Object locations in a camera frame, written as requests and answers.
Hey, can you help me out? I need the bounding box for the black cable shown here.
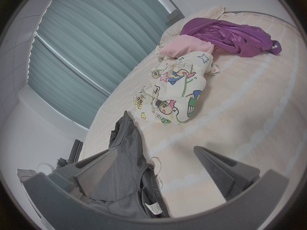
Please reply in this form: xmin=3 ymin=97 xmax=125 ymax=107
xmin=225 ymin=11 xmax=296 ymax=29

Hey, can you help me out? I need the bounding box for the blue-green curtain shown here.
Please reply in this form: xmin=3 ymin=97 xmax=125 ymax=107
xmin=26 ymin=36 xmax=112 ymax=130
xmin=35 ymin=0 xmax=173 ymax=96

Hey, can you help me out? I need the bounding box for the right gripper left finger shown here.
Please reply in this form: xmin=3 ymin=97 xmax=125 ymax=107
xmin=49 ymin=148 xmax=118 ymax=197

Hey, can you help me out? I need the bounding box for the purple satin garment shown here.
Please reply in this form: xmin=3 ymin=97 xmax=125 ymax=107
xmin=180 ymin=18 xmax=282 ymax=58

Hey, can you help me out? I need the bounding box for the pink garment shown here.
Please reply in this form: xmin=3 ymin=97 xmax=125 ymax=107
xmin=159 ymin=34 xmax=215 ymax=57

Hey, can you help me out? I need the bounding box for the grey bedside table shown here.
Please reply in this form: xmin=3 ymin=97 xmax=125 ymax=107
xmin=167 ymin=11 xmax=180 ymax=22

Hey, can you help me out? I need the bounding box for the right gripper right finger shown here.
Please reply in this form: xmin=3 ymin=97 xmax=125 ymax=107
xmin=193 ymin=146 xmax=261 ymax=198

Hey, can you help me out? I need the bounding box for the black garment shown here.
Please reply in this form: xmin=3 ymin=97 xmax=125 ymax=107
xmin=87 ymin=110 xmax=171 ymax=219

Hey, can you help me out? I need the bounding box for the white printed pyjama garment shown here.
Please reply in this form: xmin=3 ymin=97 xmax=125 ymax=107
xmin=132 ymin=52 xmax=221 ymax=124

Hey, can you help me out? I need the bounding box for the bed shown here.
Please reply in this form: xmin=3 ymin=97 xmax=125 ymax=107
xmin=80 ymin=0 xmax=307 ymax=219

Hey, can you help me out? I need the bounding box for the pale pink pillow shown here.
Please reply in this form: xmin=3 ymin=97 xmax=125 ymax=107
xmin=159 ymin=6 xmax=228 ymax=47

